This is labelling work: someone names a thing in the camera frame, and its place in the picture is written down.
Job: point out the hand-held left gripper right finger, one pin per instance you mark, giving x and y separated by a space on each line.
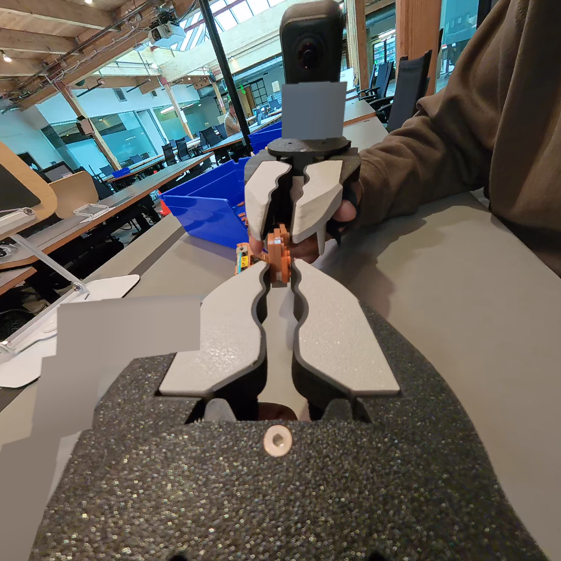
346 346

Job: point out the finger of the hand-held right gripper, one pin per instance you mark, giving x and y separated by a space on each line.
320 197
261 193

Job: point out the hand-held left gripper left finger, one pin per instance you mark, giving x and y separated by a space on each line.
214 346

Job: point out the blue storage bin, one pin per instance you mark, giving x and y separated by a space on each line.
206 210
267 136

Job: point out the orange brick assembly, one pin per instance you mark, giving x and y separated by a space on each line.
279 258

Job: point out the grey desk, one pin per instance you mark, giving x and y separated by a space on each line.
438 307

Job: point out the person's right hand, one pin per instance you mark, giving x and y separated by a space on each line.
346 212

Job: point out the brick vehicle model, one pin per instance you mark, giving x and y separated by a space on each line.
243 258

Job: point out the orange traffic cone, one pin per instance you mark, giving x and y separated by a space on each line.
163 206

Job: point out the black mesh chair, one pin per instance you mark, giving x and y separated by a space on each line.
407 92

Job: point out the black pole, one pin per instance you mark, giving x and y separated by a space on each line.
223 74

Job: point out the wood-edged long table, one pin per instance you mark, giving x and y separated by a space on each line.
131 188

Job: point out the clear acrylic box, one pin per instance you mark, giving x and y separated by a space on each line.
90 210

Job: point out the ceiling projector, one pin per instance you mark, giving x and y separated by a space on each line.
166 33

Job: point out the wooden chair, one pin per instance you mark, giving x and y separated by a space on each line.
74 193

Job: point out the person's brown jacket torso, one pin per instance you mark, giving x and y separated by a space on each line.
526 131

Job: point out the wood-edged black board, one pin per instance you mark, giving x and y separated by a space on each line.
17 188

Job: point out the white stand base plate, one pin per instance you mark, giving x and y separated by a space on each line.
111 287

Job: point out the wooden post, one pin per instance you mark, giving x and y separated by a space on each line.
416 44

